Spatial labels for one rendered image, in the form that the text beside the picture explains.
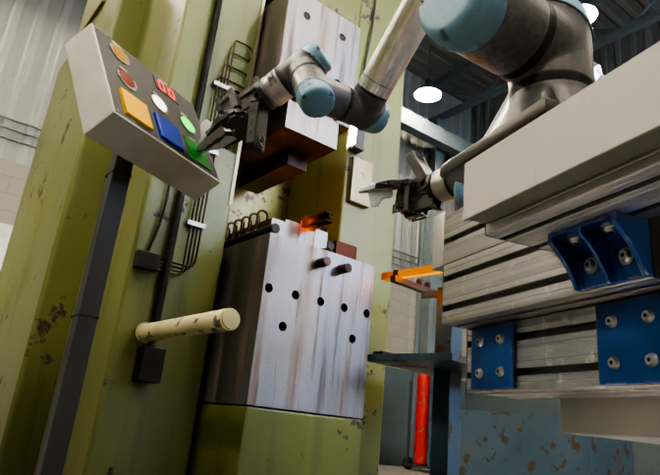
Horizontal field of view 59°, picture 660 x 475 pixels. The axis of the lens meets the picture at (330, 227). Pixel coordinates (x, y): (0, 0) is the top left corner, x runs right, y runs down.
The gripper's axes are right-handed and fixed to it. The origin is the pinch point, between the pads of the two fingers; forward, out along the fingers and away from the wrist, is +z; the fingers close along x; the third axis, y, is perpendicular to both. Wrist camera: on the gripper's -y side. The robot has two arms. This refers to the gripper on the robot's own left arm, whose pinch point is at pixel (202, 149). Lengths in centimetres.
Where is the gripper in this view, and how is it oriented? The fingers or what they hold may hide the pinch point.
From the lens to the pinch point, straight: 139.5
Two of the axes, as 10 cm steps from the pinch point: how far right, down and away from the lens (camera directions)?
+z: -8.2, 5.2, 2.3
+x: -4.4, -3.3, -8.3
